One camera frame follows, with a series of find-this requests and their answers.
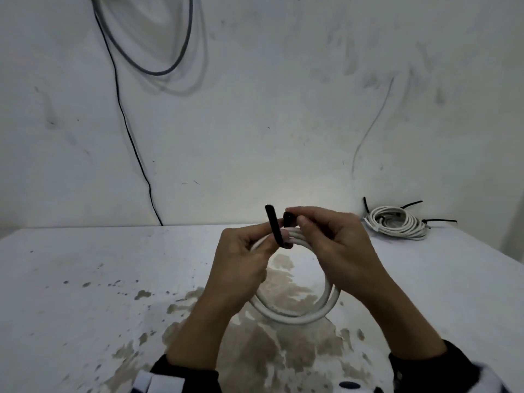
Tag person's right hand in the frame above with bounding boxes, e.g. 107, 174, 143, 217
284, 205, 400, 307

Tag person's left hand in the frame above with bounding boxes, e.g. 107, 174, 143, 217
203, 218, 294, 320

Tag person's right forearm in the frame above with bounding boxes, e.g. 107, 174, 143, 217
352, 278, 448, 361

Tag person's left forearm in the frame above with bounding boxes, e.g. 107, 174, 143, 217
165, 290, 251, 371

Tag black left wrist strap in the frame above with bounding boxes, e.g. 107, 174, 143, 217
133, 354, 222, 393

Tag black wrist strap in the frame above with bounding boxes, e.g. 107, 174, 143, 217
133, 354, 222, 393
388, 339, 513, 393

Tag black right wrist strap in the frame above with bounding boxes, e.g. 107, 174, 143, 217
388, 339, 513, 393

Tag thin black wall wire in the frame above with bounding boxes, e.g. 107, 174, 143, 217
94, 11, 164, 227

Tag grey coiled wall cable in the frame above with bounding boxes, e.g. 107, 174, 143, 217
90, 0, 194, 76

